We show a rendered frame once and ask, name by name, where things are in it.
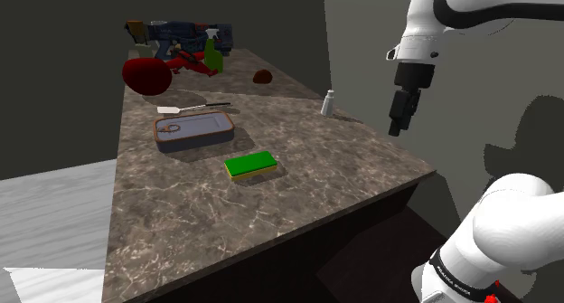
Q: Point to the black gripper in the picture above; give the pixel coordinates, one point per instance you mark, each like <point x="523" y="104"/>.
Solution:
<point x="413" y="78"/>

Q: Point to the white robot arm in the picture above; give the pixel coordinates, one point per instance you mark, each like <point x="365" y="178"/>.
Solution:
<point x="506" y="231"/>

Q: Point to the white salt shaker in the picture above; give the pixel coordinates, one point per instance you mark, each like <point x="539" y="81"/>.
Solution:
<point x="328" y="103"/>

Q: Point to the small brown round object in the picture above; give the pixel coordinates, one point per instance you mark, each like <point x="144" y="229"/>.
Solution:
<point x="262" y="76"/>

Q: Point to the green and yellow sponge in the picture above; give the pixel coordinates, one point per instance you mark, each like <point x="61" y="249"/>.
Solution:
<point x="250" y="164"/>

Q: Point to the green spray bottle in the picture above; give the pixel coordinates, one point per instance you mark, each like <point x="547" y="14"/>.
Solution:
<point x="213" y="55"/>

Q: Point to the grey sardine tin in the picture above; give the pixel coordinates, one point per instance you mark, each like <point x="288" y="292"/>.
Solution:
<point x="193" y="131"/>

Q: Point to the red toy plane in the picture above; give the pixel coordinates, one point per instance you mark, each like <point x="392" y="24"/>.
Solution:
<point x="190" y="64"/>

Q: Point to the blue toy blaster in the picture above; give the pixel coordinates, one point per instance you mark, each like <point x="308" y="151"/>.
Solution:
<point x="185" y="35"/>

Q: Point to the large dark red ball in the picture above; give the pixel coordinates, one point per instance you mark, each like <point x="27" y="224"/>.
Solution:
<point x="146" y="76"/>

